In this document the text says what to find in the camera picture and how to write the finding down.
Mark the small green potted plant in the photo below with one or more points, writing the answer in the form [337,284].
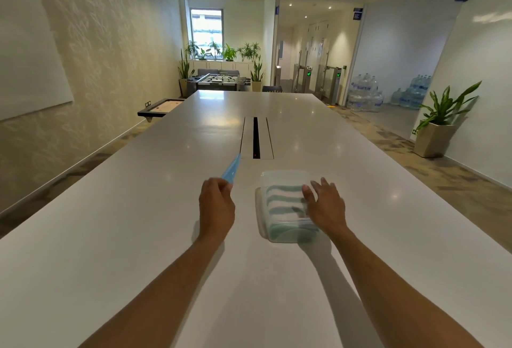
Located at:
[215,49]
[250,50]
[203,54]
[229,53]
[192,49]

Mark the person's left hand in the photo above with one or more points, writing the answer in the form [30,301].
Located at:
[216,209]

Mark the blue plastic lid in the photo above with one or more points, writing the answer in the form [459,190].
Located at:
[232,169]

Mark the tall snake plant in planter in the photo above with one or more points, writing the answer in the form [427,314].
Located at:
[184,75]
[256,75]

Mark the window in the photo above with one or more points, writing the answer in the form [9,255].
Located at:
[206,31]

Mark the white wall whiteboard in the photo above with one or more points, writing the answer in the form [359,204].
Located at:
[28,51]

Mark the person's right hand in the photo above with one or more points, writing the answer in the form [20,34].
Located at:
[328,211]

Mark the metal turnstile gate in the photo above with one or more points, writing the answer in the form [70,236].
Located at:
[334,83]
[304,77]

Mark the green plant in beige planter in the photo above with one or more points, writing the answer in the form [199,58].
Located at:
[440,119]

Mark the foosball table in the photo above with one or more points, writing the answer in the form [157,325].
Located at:
[219,80]

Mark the person's right forearm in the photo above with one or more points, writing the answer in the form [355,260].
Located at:
[384,291]

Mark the dark chair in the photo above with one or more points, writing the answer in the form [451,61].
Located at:
[272,89]

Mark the person's left thumb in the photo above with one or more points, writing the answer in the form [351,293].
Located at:
[227,186]

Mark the clear plastic container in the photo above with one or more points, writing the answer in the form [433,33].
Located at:
[280,177]

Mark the teal striped folded cloth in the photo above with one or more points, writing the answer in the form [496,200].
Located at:
[282,201]

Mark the grey sofa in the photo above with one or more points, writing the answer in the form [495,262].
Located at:
[218,72]

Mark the stack of water jugs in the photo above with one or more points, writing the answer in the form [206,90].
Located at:
[414,93]
[364,93]

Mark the person's right thumb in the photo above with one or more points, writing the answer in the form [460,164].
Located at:
[309,195]

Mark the black wooden game table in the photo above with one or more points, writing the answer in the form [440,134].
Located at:
[160,108]

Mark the person's left forearm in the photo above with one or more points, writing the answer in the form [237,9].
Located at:
[160,295]

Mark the small blue wall sign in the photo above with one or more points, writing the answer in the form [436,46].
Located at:
[357,14]

